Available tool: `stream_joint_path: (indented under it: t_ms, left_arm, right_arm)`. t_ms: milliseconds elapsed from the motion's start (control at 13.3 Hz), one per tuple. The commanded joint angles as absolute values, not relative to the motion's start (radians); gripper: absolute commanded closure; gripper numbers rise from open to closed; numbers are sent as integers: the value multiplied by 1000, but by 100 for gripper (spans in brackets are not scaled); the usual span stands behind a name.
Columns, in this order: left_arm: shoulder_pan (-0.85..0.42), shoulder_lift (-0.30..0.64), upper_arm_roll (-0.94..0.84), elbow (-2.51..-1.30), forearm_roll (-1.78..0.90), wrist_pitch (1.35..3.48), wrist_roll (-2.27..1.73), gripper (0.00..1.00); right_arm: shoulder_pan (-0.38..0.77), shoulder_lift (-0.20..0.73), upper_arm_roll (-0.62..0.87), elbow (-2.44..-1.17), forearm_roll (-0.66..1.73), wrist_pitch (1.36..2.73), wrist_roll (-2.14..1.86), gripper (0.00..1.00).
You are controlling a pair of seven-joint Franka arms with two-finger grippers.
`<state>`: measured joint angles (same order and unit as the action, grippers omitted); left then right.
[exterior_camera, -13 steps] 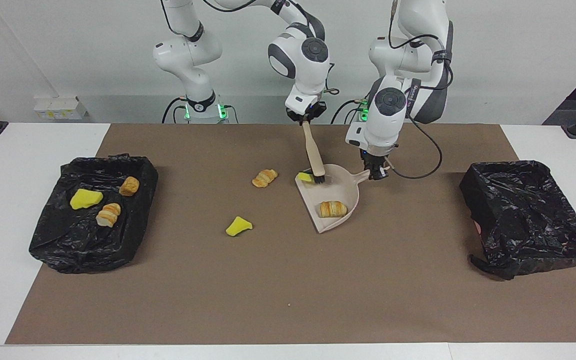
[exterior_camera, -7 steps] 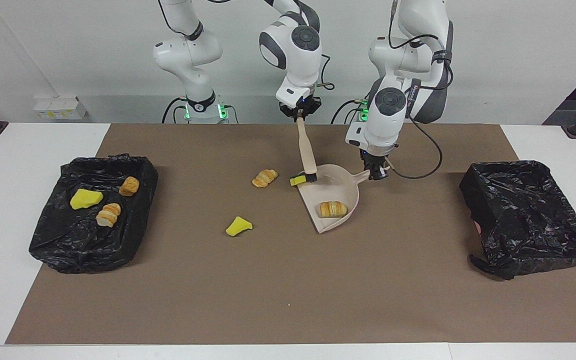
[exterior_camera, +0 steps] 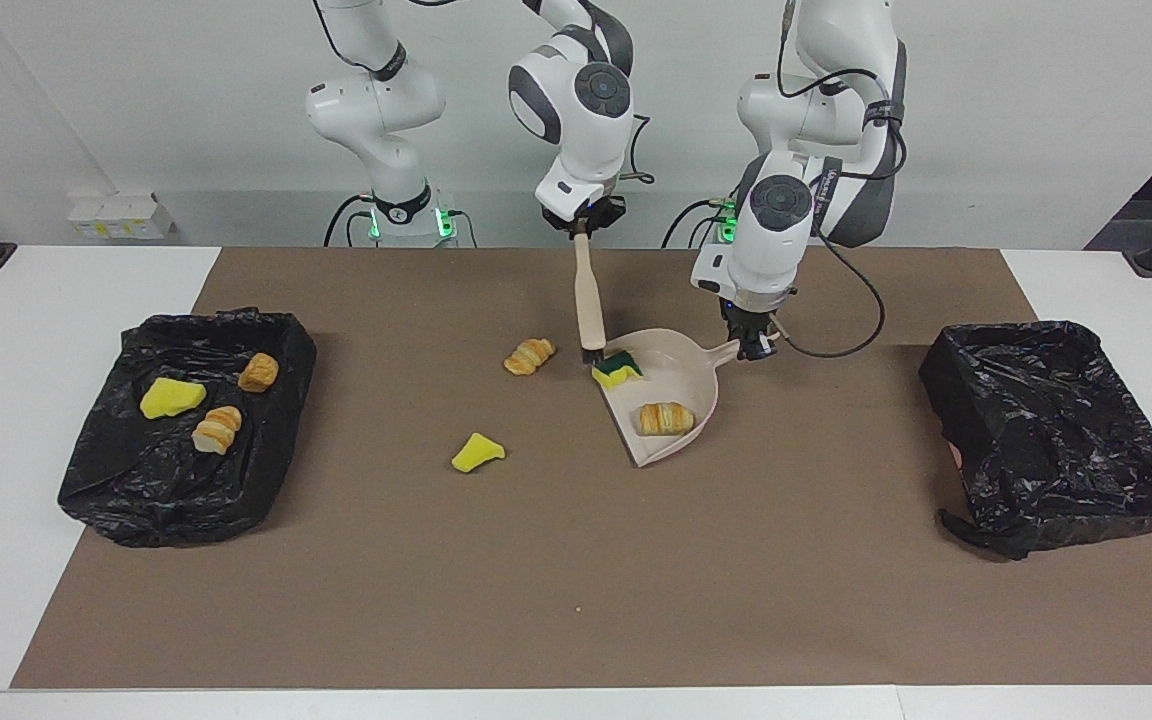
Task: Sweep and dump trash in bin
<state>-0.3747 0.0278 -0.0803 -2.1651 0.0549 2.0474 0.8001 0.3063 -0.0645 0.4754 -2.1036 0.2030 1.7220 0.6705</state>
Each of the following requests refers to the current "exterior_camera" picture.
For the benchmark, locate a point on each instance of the black bag-lined bin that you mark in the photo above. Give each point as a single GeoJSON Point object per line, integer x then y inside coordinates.
{"type": "Point", "coordinates": [1056, 440]}
{"type": "Point", "coordinates": [136, 490]}

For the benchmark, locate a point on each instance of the brown bread roll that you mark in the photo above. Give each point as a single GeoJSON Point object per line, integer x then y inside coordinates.
{"type": "Point", "coordinates": [258, 373]}

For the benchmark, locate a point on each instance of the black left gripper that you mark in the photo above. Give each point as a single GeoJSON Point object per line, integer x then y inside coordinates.
{"type": "Point", "coordinates": [754, 314]}

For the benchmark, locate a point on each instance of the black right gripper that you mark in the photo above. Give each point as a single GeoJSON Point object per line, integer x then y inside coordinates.
{"type": "Point", "coordinates": [584, 212]}

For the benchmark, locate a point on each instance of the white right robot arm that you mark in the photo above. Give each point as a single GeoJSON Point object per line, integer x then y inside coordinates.
{"type": "Point", "coordinates": [566, 185]}

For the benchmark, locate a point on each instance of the white wall socket box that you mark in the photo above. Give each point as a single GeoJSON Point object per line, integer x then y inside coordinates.
{"type": "Point", "coordinates": [121, 215]}

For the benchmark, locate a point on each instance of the large croissant piece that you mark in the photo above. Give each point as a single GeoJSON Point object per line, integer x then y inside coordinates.
{"type": "Point", "coordinates": [667, 419]}

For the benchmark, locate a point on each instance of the beige plastic dustpan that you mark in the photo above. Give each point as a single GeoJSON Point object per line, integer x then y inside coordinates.
{"type": "Point", "coordinates": [681, 375]}

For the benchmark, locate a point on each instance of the notched yellow sponge piece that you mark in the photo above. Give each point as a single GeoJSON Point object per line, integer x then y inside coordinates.
{"type": "Point", "coordinates": [616, 372]}

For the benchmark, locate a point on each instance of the beige hand brush black bristles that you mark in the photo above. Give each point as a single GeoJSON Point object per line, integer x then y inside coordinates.
{"type": "Point", "coordinates": [589, 300]}

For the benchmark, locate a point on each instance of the brown paper table mat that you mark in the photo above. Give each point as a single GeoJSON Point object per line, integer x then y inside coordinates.
{"type": "Point", "coordinates": [786, 620]}

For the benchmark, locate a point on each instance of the small croissant piece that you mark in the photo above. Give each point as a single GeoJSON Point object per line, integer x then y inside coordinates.
{"type": "Point", "coordinates": [217, 430]}
{"type": "Point", "coordinates": [530, 357]}

